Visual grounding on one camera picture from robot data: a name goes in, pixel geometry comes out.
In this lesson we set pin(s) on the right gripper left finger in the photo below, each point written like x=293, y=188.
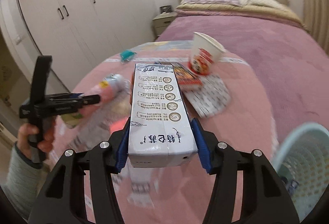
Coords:
x=62, y=197

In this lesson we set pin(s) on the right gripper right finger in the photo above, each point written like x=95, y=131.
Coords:
x=264, y=200

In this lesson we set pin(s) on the clear plastic bottle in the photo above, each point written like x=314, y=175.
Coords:
x=91, y=124

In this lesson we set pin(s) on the polka dot paper wrapper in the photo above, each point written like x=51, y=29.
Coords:
x=211, y=98

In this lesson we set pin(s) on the white tea box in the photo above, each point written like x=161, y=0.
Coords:
x=160, y=134

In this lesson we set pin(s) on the white noodle cup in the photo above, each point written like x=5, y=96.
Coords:
x=205, y=52

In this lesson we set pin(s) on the grey sleeve forearm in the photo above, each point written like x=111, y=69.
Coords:
x=21, y=186

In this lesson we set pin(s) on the person left hand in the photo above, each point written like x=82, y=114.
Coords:
x=27, y=130

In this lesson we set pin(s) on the light blue plastic basket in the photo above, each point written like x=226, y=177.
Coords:
x=302, y=163

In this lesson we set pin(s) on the white instruction sheet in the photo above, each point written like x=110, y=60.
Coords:
x=141, y=186

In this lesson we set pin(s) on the teal small cap item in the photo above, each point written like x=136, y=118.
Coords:
x=127, y=55

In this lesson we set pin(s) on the white wardrobe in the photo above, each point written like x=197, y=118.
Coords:
x=78, y=34

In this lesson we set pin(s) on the purple bedspread bed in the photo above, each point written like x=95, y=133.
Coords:
x=290, y=64

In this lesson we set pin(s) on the beige nightstand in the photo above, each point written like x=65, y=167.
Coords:
x=162, y=21

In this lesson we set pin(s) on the beige curtain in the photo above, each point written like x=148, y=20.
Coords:
x=316, y=20

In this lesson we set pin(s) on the white dotted pillow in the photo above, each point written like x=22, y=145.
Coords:
x=265, y=3

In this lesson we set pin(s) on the small photo frame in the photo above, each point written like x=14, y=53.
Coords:
x=165, y=9

